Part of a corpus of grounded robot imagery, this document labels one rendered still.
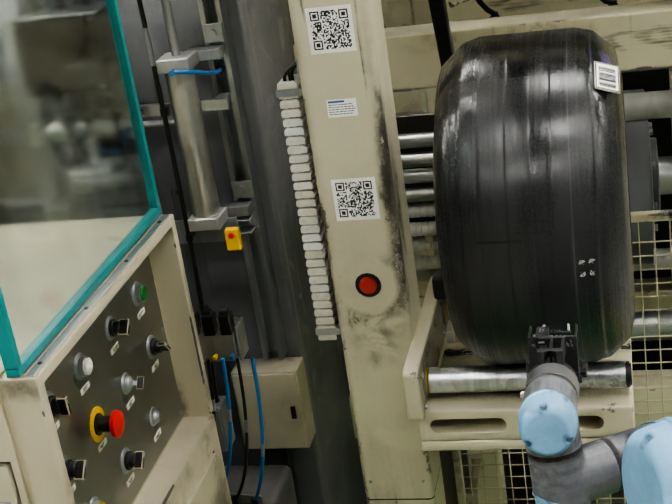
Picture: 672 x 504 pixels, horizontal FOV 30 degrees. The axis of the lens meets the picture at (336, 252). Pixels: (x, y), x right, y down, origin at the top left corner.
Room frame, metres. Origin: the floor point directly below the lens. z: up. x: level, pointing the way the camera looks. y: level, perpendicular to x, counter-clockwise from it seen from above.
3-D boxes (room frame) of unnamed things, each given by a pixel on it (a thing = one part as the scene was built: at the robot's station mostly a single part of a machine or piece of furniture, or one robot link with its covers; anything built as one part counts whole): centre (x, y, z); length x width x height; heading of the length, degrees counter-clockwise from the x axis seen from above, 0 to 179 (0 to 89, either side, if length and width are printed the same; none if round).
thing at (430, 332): (2.05, -0.14, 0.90); 0.40 x 0.03 x 0.10; 166
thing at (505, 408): (1.87, -0.28, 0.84); 0.36 x 0.09 x 0.06; 76
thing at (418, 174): (2.43, -0.20, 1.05); 0.20 x 0.15 x 0.30; 76
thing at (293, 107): (2.04, 0.03, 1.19); 0.05 x 0.04 x 0.48; 166
